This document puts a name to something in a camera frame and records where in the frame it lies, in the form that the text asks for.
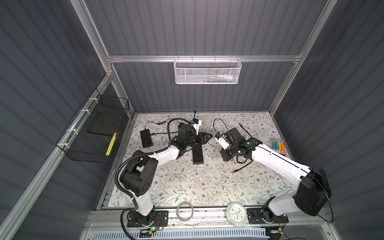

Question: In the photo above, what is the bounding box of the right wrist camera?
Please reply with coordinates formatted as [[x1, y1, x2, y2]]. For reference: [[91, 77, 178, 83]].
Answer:
[[215, 132, 231, 150]]

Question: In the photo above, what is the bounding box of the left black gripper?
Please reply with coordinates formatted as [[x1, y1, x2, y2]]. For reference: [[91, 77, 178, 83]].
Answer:
[[184, 132, 212, 149]]

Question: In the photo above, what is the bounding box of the white round clock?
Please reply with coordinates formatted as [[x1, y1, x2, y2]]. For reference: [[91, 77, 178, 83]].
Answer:
[[225, 202, 248, 227]]

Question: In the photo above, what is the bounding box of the floral table mat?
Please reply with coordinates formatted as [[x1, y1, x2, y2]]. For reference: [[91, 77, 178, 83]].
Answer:
[[149, 112, 294, 207]]

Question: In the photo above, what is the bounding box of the yellow black striped item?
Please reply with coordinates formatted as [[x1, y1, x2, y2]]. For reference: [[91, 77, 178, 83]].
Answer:
[[106, 132, 118, 156]]

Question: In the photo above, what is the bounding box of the black flat box in basket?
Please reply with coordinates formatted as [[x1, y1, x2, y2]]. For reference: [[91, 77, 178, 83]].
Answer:
[[87, 113, 121, 137]]

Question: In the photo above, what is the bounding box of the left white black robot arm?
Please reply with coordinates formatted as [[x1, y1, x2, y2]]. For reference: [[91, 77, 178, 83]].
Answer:
[[114, 118, 213, 226]]

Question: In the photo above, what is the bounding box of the long black ethernet cable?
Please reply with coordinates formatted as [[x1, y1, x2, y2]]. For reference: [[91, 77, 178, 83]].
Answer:
[[151, 109, 198, 136]]

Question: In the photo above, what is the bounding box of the black wire basket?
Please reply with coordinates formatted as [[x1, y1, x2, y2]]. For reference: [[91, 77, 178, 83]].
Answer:
[[56, 90, 130, 164]]

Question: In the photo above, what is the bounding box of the highlighter marker pack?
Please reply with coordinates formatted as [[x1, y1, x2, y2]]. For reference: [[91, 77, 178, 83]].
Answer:
[[270, 138, 286, 156]]

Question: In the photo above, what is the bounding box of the white wire mesh basket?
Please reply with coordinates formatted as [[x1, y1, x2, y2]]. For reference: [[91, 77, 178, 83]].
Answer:
[[173, 58, 242, 85]]

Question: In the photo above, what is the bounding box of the clear tape roll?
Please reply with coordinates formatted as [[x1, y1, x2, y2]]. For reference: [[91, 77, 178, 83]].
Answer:
[[176, 202, 195, 223]]

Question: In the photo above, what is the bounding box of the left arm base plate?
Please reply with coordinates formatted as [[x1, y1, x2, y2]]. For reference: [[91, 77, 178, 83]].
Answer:
[[127, 211, 169, 228]]

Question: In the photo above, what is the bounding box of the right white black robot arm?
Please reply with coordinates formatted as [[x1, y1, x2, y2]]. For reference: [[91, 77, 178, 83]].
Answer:
[[215, 128, 332, 223]]

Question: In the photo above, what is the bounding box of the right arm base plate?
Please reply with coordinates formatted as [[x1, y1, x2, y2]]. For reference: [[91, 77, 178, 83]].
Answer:
[[247, 208, 289, 225]]

